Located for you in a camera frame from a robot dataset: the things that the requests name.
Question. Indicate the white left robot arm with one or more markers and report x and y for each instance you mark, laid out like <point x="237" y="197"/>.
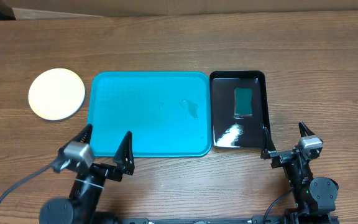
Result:
<point x="81" y="204"/>

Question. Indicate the black rectangular tray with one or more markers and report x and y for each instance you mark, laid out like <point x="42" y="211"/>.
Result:
<point x="229" y="131"/>

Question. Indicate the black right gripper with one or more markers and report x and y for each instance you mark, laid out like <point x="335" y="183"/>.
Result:
<point x="281" y="157"/>

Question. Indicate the yellow plate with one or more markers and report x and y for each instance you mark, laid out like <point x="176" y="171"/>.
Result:
<point x="56" y="94"/>

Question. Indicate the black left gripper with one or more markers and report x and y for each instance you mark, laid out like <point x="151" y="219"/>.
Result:
<point x="125" y="161"/>

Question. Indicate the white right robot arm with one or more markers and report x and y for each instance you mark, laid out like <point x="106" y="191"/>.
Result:
<point x="314" y="196"/>

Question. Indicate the cardboard board at back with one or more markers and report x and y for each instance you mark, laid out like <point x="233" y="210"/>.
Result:
<point x="111" y="8"/>

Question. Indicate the green sponge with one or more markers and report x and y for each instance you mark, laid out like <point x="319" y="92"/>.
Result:
<point x="243" y="102"/>

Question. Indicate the teal plastic tray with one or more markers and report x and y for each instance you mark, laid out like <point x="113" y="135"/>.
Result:
<point x="168" y="113"/>

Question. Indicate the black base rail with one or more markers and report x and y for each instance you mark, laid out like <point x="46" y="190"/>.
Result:
<point x="258" y="219"/>

